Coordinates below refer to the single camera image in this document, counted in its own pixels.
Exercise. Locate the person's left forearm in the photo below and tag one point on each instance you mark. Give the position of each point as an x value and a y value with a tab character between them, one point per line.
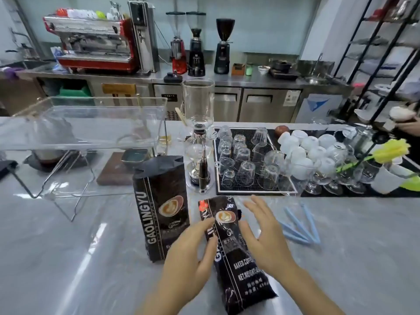
164	305

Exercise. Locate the small glass of amber liquid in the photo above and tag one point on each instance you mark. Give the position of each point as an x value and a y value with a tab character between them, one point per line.
165	140

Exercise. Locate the glass serving jug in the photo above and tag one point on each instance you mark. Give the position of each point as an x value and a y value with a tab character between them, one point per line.
261	152

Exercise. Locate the black cooking pot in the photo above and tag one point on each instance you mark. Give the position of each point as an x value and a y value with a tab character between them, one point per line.
282	66

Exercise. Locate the brass drip stand wooden base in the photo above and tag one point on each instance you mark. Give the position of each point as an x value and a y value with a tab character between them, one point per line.
111	173

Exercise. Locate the chrome sink faucet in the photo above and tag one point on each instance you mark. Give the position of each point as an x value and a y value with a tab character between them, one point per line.
316	63

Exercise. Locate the clear acrylic shelf rack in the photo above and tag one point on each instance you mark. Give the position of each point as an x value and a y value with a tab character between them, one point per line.
82	127

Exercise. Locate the stainless steel counter cabinet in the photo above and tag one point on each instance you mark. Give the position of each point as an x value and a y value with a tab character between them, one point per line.
269	104

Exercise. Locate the pile of white ceramic cups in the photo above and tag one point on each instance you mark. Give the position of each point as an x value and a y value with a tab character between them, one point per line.
308	142

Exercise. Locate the clear stemmed glass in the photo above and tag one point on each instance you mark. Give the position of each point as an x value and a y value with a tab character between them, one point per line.
370	170
333	182
313	180
356	180

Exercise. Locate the glass siphon coffee maker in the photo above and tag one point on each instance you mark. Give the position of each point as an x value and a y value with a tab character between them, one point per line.
198	104

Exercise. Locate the person's left hand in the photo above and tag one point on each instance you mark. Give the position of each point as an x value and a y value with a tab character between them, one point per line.
187	265

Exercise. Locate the red coffee grinder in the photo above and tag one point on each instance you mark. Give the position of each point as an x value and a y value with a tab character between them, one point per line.
178	59

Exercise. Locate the green jar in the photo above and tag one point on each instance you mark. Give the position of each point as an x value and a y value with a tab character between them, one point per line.
249	69

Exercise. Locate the green plastic bin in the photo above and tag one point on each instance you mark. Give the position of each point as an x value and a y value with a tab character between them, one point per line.
75	91

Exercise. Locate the blue sealing clip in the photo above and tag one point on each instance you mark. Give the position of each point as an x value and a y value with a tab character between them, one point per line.
315	240
303	240

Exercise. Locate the plain black coffee bag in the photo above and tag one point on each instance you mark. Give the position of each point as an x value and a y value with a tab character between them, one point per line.
160	200

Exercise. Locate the black grinder clear hopper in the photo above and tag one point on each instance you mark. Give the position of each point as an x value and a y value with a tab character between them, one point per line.
196	55

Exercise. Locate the white cloth bundle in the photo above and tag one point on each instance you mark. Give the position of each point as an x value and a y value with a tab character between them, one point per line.
402	113

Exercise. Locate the steel french press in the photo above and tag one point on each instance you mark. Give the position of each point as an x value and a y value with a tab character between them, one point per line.
359	141

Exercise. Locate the small white bowl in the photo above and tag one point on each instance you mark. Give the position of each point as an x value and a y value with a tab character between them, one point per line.
263	70

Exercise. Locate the black white-edged bar mat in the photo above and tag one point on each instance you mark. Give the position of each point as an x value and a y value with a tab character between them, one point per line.
242	189

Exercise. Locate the wide clear glass tumbler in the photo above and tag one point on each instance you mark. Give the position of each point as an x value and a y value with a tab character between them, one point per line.
320	126

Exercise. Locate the white panel with blue mark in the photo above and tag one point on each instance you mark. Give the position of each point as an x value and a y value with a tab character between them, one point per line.
318	108

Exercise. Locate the row of colourful cups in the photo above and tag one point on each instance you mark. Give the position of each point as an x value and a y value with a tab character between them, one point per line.
82	13

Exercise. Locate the steel water boiler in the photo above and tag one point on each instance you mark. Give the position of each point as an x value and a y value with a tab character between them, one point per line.
144	39

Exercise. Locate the wooden chair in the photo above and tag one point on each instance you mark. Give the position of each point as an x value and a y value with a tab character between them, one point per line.
118	89

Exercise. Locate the person's right hand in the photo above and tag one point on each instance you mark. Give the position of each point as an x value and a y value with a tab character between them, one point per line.
272	249

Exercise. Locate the red espresso machine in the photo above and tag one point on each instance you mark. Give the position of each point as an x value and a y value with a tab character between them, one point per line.
95	42

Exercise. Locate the cluster of upturned glass cups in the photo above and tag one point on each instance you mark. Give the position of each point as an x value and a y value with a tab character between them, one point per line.
244	170

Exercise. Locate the tall clear glass pitcher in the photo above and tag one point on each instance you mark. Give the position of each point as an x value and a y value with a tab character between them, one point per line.
297	180

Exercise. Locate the clear glass kettle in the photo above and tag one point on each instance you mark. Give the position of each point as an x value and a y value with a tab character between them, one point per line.
52	141

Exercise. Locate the person's right forearm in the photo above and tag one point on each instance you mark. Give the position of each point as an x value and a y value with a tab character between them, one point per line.
305	291

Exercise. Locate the white ceramic mug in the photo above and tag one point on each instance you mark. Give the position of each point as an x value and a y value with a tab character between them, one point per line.
387	180

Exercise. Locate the purple cloth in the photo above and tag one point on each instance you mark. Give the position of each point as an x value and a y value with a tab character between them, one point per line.
11	72

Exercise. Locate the teal ceramic dish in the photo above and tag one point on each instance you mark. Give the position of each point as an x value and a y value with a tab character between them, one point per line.
135	157

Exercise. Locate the cream stirring paddle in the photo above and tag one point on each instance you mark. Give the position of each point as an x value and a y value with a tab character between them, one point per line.
179	114

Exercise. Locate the black metal shelf rack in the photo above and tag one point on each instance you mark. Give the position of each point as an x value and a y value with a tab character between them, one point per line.
389	94

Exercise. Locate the black round kettle base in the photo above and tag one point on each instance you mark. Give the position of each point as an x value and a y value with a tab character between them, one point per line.
42	162

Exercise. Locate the black induction cooker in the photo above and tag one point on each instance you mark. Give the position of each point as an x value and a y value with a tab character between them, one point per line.
285	76

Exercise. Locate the blue plastic bag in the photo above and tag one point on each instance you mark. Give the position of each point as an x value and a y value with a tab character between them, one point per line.
59	59

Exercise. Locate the black grinder dark hopper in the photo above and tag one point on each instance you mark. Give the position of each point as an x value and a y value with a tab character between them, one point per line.
222	55

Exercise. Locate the black tamper station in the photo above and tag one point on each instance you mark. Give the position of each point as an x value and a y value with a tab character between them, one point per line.
173	78

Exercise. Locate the lime green plastic tool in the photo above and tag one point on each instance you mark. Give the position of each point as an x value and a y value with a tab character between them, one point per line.
412	184

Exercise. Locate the coffee bag with orange label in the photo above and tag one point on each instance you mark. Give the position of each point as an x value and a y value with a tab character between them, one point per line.
242	278

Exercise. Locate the long plain black bar mat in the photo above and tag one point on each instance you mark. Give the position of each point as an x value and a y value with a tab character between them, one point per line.
361	192

